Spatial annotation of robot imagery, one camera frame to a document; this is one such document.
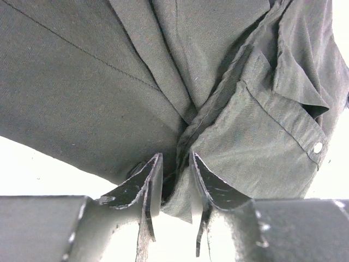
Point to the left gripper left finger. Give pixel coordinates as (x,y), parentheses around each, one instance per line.
(78,228)

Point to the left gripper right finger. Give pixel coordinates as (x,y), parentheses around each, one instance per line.
(239,228)

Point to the black long sleeve shirt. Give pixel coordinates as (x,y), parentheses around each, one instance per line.
(255,88)

